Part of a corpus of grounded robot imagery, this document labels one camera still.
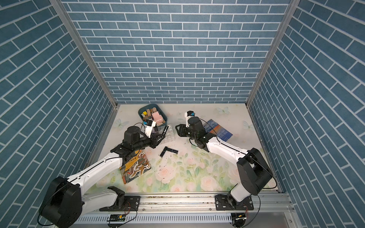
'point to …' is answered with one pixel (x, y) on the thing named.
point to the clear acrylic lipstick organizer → (169, 137)
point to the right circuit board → (238, 216)
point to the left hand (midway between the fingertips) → (166, 136)
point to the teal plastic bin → (153, 105)
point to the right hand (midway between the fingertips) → (178, 127)
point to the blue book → (212, 127)
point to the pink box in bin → (158, 118)
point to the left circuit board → (117, 218)
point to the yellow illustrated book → (135, 166)
